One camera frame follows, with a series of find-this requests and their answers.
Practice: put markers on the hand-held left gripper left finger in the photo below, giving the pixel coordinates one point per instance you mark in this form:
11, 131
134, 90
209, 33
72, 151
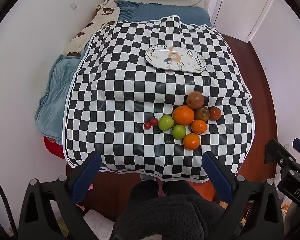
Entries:
86, 177

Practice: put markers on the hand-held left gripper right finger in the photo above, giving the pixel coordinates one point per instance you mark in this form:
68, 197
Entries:
217, 172

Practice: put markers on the small orange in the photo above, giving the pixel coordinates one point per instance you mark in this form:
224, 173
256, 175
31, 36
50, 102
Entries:
191, 141
199, 126

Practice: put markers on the dark reddish orange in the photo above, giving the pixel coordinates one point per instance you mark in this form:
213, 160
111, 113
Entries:
215, 113

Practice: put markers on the small dark red apple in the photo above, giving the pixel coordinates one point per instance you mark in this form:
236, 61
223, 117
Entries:
202, 113

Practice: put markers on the large orange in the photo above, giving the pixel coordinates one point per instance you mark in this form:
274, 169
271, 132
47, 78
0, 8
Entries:
183, 115

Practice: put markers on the large red-brown apple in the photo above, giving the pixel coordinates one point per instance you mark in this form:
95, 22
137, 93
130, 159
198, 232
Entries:
195, 100

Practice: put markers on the oval floral ceramic plate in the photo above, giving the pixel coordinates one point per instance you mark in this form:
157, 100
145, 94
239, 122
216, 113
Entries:
165, 55

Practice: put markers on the white plastic bag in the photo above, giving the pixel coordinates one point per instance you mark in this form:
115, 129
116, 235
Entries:
288, 207

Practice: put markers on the red cloth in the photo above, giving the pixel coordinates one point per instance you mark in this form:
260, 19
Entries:
52, 147

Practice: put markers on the small green apple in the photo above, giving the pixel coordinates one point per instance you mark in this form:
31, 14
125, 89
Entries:
179, 131

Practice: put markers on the person's dark fleece jacket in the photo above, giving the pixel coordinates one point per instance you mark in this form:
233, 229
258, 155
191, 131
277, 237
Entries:
170, 220

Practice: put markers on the large green apple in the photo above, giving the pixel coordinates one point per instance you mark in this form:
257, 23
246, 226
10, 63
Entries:
166, 122

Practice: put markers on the red cherry tomato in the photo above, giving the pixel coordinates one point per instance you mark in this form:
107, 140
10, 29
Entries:
153, 121
147, 125

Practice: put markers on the blue blanket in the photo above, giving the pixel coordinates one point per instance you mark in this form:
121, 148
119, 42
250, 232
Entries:
55, 92

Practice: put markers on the black and white checkered cloth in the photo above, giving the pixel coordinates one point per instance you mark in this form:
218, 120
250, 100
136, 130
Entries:
120, 92

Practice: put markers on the white door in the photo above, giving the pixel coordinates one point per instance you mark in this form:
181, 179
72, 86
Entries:
240, 5

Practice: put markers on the bear pattern pillow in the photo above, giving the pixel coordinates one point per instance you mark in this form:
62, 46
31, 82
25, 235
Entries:
97, 22

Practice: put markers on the blue bed sheet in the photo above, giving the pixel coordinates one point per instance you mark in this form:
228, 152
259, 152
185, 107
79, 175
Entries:
165, 12

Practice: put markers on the white light switch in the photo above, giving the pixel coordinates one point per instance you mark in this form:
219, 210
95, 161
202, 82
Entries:
73, 5

